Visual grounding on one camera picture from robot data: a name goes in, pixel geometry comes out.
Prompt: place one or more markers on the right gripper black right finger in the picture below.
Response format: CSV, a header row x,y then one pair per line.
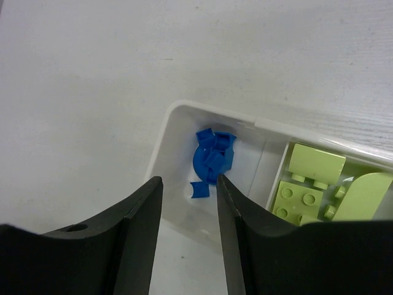
x,y
264,254

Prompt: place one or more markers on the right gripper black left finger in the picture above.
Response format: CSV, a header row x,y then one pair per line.
x,y
110,253

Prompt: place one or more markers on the small blue lego brick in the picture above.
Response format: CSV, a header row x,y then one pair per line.
x,y
223,141
215,161
200,190
205,137

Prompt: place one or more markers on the lime curved lego slope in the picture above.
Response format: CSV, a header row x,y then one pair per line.
x,y
323,167

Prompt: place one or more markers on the large blue arch lego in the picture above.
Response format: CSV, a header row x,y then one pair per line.
x,y
206,174

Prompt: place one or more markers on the lime quarter-round lego brick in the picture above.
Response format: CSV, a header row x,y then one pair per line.
x,y
360,200

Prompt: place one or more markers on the white three-compartment tray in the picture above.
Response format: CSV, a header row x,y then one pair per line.
x,y
262,150

